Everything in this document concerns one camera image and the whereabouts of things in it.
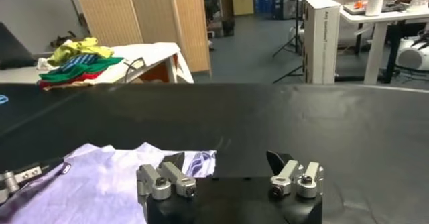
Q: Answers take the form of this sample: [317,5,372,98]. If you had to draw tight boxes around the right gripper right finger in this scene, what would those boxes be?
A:
[266,150,324,199]

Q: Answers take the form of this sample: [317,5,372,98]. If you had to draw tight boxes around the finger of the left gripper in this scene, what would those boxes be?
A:
[0,157,65,205]

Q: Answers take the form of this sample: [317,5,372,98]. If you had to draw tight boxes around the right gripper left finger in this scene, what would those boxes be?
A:
[136,151,197,201]

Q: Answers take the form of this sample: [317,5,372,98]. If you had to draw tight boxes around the lavender t-shirt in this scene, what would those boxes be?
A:
[0,141,217,224]

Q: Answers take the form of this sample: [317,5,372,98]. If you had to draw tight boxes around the beige garment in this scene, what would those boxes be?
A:
[42,80,95,91]

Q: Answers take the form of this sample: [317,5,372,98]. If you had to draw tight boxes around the white folding table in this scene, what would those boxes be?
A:
[0,42,194,87]

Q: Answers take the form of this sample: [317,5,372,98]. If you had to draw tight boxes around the black tripod stand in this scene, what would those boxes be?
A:
[273,64,304,84]
[271,0,302,58]

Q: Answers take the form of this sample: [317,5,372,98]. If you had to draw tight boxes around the red garment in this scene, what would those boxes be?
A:
[39,70,105,89]

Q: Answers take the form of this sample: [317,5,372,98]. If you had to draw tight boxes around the orange brown box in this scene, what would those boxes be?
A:
[139,62,168,84]

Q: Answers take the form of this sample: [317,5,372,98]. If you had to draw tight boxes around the white crumpled garment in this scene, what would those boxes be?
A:
[36,57,60,72]

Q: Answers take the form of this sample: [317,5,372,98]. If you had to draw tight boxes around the blue striped garment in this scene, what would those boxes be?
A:
[60,53,101,74]

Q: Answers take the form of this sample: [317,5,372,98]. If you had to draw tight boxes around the green garment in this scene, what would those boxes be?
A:
[38,56,125,82]

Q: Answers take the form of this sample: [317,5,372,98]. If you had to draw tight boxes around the white tablecloth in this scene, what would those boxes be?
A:
[110,42,194,85]

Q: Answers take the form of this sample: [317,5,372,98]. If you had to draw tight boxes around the tall white cardboard box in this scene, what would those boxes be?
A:
[303,0,341,85]

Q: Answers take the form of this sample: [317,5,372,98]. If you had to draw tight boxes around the yellow-green garment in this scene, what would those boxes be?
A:
[46,36,115,67]

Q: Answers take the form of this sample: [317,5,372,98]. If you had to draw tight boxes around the white standing desk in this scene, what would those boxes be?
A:
[338,5,429,85]

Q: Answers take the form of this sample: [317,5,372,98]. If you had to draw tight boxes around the black trash bin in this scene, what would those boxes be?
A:
[221,19,235,38]

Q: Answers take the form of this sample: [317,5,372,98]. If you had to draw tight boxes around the bamboo folding screen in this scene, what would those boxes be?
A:
[68,0,212,77]

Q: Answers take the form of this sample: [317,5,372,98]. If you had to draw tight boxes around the white humanoid robot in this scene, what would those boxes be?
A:
[395,32,429,72]

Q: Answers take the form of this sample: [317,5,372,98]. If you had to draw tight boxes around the black cable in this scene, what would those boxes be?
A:
[123,57,147,84]

